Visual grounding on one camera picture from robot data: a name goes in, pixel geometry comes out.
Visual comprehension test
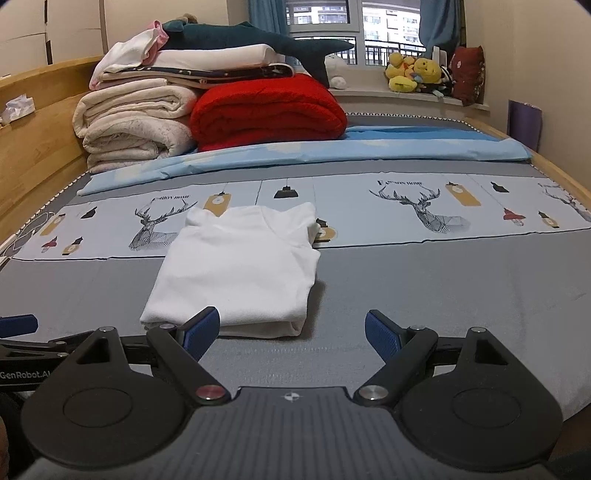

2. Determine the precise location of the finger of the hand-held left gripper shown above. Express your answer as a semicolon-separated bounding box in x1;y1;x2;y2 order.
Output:
0;330;95;360
0;315;39;340

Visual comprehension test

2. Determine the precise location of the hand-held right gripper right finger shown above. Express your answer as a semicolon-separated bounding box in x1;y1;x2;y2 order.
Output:
353;310;513;407

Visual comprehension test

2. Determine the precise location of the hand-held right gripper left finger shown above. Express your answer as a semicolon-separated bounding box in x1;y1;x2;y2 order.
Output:
69;306;232;407

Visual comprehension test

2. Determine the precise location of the white shirt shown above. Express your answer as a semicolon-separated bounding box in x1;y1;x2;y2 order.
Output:
140;202;321;339

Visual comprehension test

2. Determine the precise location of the white speckled folded blanket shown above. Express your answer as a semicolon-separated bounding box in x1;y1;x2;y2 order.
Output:
83;113;197;174

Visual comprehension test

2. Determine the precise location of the light blue folded sheet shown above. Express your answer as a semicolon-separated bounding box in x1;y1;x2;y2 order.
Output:
78;126;534;197

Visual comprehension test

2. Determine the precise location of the tissue pack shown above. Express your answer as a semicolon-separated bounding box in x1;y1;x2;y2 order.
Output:
0;95;37;124

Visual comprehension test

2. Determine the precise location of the red folded blanket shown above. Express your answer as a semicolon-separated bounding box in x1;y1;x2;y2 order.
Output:
189;73;348;153

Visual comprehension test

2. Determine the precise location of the cream folded blanket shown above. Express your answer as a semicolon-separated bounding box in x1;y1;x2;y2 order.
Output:
73;83;200;139

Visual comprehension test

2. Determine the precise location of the white window sill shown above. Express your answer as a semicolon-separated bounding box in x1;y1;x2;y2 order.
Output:
330;88;490;114

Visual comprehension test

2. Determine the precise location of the purple box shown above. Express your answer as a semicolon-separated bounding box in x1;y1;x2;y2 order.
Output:
508;99;542;151

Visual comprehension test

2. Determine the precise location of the yellow duck plush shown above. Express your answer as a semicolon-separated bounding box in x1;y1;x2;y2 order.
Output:
385;52;416;93

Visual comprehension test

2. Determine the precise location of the black white striped plush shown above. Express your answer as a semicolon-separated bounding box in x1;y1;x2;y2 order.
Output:
431;65;458;99

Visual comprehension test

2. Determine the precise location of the yellow round plush toy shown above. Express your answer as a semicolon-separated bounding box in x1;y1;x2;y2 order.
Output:
412;58;443;85

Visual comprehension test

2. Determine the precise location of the small white plush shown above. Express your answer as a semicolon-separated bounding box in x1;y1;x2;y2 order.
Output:
324;54;348;89

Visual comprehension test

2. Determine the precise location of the dark red cushion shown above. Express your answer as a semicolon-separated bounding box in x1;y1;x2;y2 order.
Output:
450;45;485;107

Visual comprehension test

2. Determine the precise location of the white folded sheet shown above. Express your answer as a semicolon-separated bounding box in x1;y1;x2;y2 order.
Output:
154;44;287;72

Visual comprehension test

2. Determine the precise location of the pink and white cloth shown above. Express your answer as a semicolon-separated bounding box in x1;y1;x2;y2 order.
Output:
89;21;169;88

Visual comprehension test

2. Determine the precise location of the white wardrobe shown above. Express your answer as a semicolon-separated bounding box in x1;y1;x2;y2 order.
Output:
0;0;108;78

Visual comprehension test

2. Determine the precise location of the dark teal shark plush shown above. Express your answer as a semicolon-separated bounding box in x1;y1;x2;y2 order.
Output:
161;13;355;88

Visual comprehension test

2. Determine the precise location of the window with balcony railing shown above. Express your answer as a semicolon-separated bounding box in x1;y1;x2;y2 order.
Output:
285;0;428;65

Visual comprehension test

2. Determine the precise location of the blue curtain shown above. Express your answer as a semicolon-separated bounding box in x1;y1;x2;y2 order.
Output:
248;0;291;34
418;0;467;51

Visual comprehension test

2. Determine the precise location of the thin looped cord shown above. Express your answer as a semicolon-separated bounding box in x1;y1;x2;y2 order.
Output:
0;211;54;266

